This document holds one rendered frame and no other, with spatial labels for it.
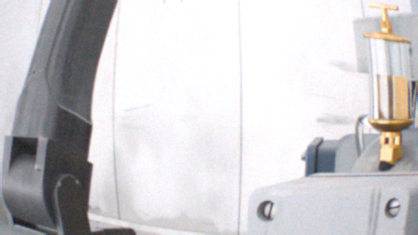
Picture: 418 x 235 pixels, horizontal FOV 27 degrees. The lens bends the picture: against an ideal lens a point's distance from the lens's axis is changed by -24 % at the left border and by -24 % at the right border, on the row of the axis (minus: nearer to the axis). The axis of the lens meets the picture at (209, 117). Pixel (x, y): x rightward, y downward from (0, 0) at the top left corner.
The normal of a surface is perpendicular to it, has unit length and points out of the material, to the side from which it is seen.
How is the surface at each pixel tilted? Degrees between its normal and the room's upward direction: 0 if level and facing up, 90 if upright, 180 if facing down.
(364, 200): 90
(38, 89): 69
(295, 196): 90
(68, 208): 88
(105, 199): 90
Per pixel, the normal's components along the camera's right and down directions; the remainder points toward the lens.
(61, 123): 0.77, -0.02
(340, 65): -0.57, 0.04
